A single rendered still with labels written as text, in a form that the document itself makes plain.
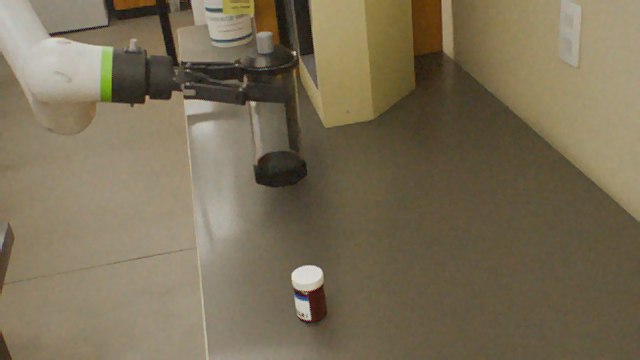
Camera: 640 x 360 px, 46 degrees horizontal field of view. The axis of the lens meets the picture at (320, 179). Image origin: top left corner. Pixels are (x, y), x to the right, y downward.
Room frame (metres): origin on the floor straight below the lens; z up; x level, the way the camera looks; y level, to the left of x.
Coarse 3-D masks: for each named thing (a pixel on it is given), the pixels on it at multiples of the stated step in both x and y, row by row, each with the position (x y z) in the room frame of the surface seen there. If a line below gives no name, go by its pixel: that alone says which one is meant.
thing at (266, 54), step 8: (264, 32) 1.25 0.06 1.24; (264, 40) 1.23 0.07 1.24; (272, 40) 1.24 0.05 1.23; (256, 48) 1.26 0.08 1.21; (264, 48) 1.23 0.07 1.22; (272, 48) 1.24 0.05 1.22; (280, 48) 1.25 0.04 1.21; (248, 56) 1.22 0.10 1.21; (256, 56) 1.22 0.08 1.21; (264, 56) 1.21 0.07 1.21; (272, 56) 1.21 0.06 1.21; (280, 56) 1.21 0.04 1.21; (288, 56) 1.23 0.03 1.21; (248, 64) 1.21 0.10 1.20; (256, 64) 1.20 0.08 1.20; (264, 64) 1.20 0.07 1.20; (272, 64) 1.20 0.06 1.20
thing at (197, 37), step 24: (192, 0) 1.81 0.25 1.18; (216, 0) 1.81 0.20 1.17; (240, 0) 1.81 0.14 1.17; (264, 0) 1.81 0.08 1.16; (192, 24) 1.81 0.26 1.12; (216, 24) 1.81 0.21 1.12; (240, 24) 1.81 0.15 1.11; (264, 24) 1.81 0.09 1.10; (192, 48) 1.81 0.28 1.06; (216, 48) 1.81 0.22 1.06; (240, 48) 1.81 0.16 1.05
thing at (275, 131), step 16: (240, 64) 1.23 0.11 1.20; (288, 64) 1.20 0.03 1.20; (256, 80) 1.20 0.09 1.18; (272, 80) 1.20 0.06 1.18; (288, 80) 1.21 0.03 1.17; (288, 96) 1.21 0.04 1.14; (256, 112) 1.21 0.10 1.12; (272, 112) 1.20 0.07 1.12; (288, 112) 1.21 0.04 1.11; (256, 128) 1.21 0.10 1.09; (272, 128) 1.20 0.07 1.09; (288, 128) 1.21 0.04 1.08; (256, 144) 1.21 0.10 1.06; (272, 144) 1.20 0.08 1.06; (288, 144) 1.20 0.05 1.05; (256, 160) 1.22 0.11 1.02; (272, 160) 1.20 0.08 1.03; (288, 160) 1.20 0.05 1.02
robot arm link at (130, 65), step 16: (128, 48) 1.22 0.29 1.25; (112, 64) 1.17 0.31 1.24; (128, 64) 1.18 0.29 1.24; (144, 64) 1.18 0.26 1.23; (112, 80) 1.16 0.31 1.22; (128, 80) 1.16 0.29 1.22; (144, 80) 1.17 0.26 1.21; (112, 96) 1.17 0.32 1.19; (128, 96) 1.17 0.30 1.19; (144, 96) 1.17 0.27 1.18
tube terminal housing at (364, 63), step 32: (320, 0) 1.51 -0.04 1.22; (352, 0) 1.52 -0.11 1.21; (384, 0) 1.59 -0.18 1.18; (320, 32) 1.51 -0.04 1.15; (352, 32) 1.52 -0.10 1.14; (384, 32) 1.58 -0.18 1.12; (320, 64) 1.51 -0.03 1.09; (352, 64) 1.52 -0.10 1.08; (384, 64) 1.57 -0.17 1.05; (320, 96) 1.52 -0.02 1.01; (352, 96) 1.52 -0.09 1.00; (384, 96) 1.57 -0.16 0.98
